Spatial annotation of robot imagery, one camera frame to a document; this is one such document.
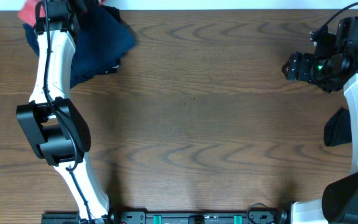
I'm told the red printed t-shirt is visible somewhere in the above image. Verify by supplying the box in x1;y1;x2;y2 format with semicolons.
18;0;45;26

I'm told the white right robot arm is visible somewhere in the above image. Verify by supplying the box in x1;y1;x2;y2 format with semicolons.
276;50;358;223

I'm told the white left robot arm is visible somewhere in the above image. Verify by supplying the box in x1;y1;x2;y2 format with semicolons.
16;1;114;223

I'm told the black t-shirt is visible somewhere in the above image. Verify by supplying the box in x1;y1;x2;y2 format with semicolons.
324;107;352;147

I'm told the navy blue folded shirt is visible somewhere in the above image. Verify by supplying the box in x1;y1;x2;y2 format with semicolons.
23;4;136;90

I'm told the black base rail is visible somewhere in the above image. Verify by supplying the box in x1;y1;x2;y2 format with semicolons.
92;210;278;224

